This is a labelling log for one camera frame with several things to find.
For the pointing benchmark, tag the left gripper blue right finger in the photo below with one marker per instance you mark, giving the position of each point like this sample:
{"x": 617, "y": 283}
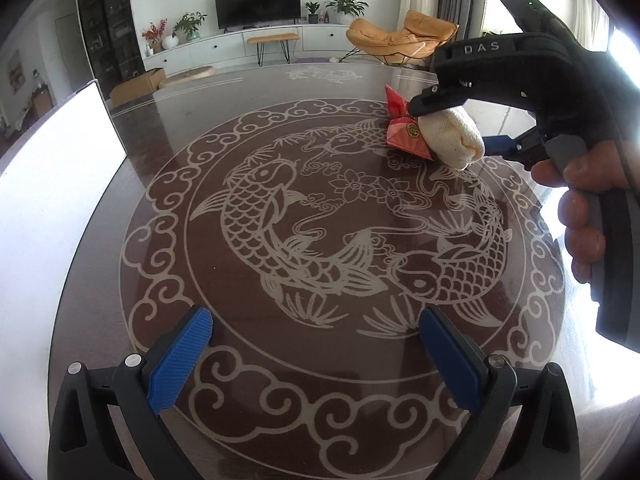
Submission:
{"x": 457, "y": 358}

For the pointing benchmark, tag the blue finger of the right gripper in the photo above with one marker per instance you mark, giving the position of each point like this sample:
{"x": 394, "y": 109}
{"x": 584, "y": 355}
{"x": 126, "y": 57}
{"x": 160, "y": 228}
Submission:
{"x": 498, "y": 145}

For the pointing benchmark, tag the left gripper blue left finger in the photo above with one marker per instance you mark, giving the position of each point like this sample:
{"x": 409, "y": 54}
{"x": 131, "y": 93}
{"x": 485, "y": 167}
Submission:
{"x": 172, "y": 358}

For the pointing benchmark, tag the cream towel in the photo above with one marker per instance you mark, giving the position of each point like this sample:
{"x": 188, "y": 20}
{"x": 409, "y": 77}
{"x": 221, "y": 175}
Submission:
{"x": 453, "y": 136}

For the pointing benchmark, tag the red packet bag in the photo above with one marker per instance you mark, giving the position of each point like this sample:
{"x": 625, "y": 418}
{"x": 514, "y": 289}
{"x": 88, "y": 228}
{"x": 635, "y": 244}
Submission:
{"x": 403, "y": 132}

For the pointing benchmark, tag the person's right hand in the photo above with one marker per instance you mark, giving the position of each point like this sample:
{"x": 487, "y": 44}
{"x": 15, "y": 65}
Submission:
{"x": 596, "y": 172}

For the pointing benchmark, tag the orange lounge chair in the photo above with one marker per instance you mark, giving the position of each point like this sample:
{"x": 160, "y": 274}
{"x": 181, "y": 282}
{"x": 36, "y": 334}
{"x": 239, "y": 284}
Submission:
{"x": 419, "y": 37}

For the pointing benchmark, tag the green potted plant right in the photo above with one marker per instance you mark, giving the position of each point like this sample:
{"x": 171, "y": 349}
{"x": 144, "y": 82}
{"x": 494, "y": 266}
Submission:
{"x": 347, "y": 10}

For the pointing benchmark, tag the green potted plant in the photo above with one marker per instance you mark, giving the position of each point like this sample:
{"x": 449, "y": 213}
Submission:
{"x": 347, "y": 10}
{"x": 189, "y": 25}

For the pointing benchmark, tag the white cardboard storage box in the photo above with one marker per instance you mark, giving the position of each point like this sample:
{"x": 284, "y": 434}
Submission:
{"x": 51, "y": 182}

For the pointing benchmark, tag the small wooden bench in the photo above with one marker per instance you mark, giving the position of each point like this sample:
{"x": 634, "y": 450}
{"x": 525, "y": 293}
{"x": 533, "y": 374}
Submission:
{"x": 285, "y": 41}

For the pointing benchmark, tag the black flat television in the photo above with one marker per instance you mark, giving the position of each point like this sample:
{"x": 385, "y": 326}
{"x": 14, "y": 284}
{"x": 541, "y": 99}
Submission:
{"x": 235, "y": 13}

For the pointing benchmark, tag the brown cardboard box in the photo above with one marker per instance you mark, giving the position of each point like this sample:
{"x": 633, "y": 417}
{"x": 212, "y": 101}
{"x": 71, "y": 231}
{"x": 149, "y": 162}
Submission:
{"x": 137, "y": 87}

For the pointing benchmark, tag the white tv cabinet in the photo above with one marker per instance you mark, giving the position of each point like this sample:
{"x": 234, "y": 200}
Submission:
{"x": 230, "y": 48}

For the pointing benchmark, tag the red flower vase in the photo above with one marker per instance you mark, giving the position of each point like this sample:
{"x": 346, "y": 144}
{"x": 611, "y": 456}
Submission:
{"x": 154, "y": 35}

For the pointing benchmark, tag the dark display cabinet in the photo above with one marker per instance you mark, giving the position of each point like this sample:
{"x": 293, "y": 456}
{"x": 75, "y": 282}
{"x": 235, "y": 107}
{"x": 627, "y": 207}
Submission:
{"x": 111, "y": 42}

